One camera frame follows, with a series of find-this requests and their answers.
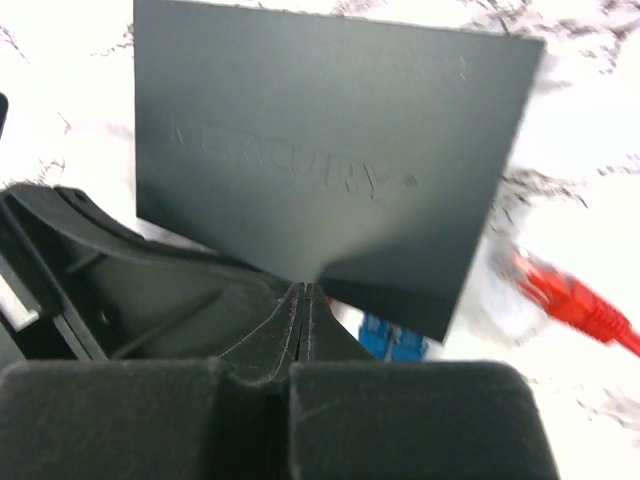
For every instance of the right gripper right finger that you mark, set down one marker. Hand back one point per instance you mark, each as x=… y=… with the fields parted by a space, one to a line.
x=342 y=414

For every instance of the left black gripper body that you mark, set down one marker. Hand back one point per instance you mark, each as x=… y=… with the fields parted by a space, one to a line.
x=15 y=320

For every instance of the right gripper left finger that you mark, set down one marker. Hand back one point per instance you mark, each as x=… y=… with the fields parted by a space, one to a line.
x=158 y=419

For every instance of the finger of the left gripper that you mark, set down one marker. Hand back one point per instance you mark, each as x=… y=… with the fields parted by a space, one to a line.
x=163 y=301

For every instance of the black network switch box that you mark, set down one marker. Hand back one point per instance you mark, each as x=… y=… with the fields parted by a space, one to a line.
x=361 y=156

